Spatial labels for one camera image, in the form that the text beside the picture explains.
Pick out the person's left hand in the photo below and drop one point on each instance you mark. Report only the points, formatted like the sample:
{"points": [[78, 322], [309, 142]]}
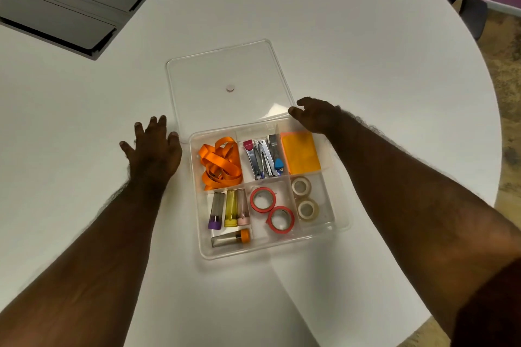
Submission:
{"points": [[154, 159]]}

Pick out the person's right hand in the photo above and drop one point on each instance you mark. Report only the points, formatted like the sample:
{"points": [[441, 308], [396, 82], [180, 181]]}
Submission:
{"points": [[319, 117]]}

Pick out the transparent tape roll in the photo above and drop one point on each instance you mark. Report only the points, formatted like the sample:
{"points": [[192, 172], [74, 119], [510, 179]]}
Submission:
{"points": [[294, 188], [299, 211]]}

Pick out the clear plastic organizer box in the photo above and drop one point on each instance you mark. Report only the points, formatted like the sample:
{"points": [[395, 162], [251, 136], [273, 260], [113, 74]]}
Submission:
{"points": [[325, 196]]}

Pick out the clear plastic lid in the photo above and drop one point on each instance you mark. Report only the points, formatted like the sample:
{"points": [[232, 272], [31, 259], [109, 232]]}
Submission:
{"points": [[211, 70]]}

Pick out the person's right forearm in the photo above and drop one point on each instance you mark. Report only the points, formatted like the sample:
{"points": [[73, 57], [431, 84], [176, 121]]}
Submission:
{"points": [[415, 204]]}

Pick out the person's left forearm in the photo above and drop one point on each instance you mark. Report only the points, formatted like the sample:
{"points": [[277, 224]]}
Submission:
{"points": [[89, 273]]}

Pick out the red tape roll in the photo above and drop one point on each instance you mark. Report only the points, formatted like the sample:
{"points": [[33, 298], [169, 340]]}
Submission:
{"points": [[269, 220], [252, 200]]}

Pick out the orange sticky note pad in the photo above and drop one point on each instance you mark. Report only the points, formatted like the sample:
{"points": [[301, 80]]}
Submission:
{"points": [[301, 155]]}

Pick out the blue-tipped nail clipper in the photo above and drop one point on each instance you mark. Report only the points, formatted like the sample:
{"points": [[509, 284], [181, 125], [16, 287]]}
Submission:
{"points": [[277, 163]]}

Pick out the orange ribbon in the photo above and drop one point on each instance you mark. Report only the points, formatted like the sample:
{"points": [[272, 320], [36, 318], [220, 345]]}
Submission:
{"points": [[220, 163]]}

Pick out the pink-tipped nail clipper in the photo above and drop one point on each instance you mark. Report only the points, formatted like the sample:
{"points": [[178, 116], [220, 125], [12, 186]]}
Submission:
{"points": [[253, 159]]}

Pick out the pink-capped small tube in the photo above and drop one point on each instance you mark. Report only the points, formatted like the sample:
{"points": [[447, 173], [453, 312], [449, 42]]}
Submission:
{"points": [[243, 206]]}

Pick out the orange-capped small tube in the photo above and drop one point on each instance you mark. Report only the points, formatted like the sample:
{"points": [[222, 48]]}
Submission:
{"points": [[232, 238]]}

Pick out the black chair armrest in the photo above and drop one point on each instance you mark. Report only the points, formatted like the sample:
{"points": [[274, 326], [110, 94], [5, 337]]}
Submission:
{"points": [[473, 17]]}

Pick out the dark red shirt sleeve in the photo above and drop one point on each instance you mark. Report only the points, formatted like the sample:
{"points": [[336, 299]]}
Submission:
{"points": [[492, 310]]}

